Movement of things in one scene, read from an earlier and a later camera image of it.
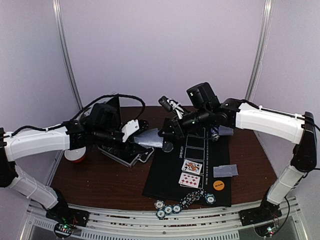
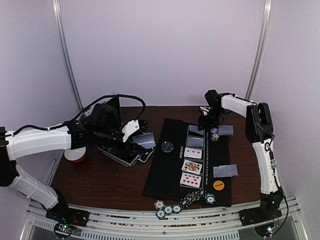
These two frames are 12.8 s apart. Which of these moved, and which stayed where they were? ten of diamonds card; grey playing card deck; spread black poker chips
Moved: grey playing card deck
Stayed: ten of diamonds card; spread black poker chips
